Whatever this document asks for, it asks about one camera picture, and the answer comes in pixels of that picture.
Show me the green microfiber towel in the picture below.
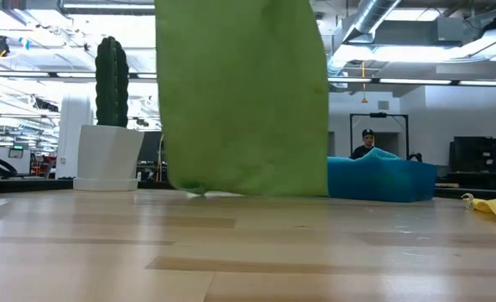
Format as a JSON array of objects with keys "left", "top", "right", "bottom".
[{"left": 154, "top": 0, "right": 331, "bottom": 199}]

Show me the black background monitor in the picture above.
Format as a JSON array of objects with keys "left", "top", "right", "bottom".
[{"left": 137, "top": 131, "right": 164, "bottom": 163}]

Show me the person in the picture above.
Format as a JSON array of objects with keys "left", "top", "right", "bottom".
[{"left": 350, "top": 128, "right": 378, "bottom": 160}]

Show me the white plant pot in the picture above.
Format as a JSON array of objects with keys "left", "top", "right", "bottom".
[{"left": 72, "top": 124, "right": 145, "bottom": 192}]

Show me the green cactus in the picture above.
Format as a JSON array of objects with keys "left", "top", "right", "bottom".
[{"left": 95, "top": 35, "right": 130, "bottom": 128}]

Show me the large ceiling light panel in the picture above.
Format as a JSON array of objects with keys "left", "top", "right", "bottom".
[{"left": 333, "top": 44, "right": 469, "bottom": 65}]

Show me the black storage cabinet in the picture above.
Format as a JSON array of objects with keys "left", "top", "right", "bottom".
[{"left": 447, "top": 135, "right": 496, "bottom": 190}]

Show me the yellow hanging ceiling cord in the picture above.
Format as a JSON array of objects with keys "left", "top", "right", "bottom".
[{"left": 360, "top": 60, "right": 368, "bottom": 105}]

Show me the black metal frame rig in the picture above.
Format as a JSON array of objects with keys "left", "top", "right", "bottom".
[{"left": 349, "top": 112, "right": 410, "bottom": 160}]

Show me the silver spiral ceiling duct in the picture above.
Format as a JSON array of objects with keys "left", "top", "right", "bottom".
[{"left": 326, "top": 0, "right": 403, "bottom": 76}]

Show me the black aluminium table frame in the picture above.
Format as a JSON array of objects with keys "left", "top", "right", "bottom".
[{"left": 0, "top": 178, "right": 496, "bottom": 200}]

